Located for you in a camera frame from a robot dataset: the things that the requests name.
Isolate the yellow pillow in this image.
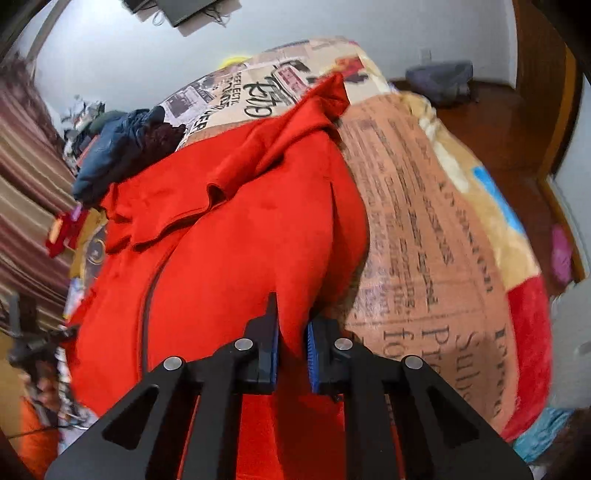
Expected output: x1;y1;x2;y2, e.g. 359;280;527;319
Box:
221;56;249;69

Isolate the red fleece jacket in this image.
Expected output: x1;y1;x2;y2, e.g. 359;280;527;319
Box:
66;74;369;479

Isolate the newspaper print blanket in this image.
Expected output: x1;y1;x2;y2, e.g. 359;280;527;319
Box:
163;37;572;464

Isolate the blue denim garment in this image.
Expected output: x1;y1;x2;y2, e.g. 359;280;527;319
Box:
72;106;165;205

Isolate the striped brown curtain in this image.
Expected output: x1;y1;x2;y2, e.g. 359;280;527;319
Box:
1;55;75;326

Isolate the wall mounted television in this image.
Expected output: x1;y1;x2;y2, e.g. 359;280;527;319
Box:
121;0;242;37

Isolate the dark green garment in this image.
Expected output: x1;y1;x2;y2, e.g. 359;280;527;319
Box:
88;110;126;136

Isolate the wooden door frame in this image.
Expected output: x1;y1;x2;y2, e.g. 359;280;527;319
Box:
512;1;589;282

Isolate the red toy figure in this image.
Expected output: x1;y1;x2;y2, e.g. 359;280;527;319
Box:
45;205;88;258

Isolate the grey bag on floor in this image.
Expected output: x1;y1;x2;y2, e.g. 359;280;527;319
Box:
405;61;474;104

